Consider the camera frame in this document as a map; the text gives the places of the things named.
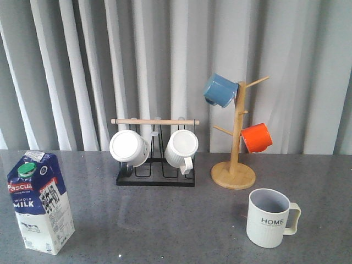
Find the orange enamel mug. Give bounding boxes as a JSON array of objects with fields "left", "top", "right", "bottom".
[{"left": 241, "top": 123, "right": 273, "bottom": 153}]

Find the black wire mug rack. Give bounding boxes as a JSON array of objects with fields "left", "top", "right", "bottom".
[{"left": 111, "top": 118, "right": 200, "bottom": 187}]

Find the wooden mug tree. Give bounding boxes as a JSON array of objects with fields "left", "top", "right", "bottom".
[{"left": 211, "top": 76, "right": 270, "bottom": 190}]

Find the grey white curtain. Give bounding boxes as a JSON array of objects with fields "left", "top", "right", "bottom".
[{"left": 1, "top": 1, "right": 351, "bottom": 155}]

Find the white smiley mug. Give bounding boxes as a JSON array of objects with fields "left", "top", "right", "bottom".
[{"left": 109, "top": 130, "right": 150, "bottom": 167}]

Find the white ribbed mug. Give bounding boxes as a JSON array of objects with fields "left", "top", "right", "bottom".
[{"left": 164, "top": 129, "right": 199, "bottom": 175}]

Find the white HOME mug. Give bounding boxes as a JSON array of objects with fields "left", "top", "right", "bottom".
[{"left": 246, "top": 188, "right": 301, "bottom": 248}]

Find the blue enamel mug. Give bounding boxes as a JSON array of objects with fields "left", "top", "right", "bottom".
[{"left": 203, "top": 73, "right": 239, "bottom": 108}]

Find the blue white milk carton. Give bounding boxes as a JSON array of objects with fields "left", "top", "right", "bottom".
[{"left": 7, "top": 151, "right": 75, "bottom": 255}]

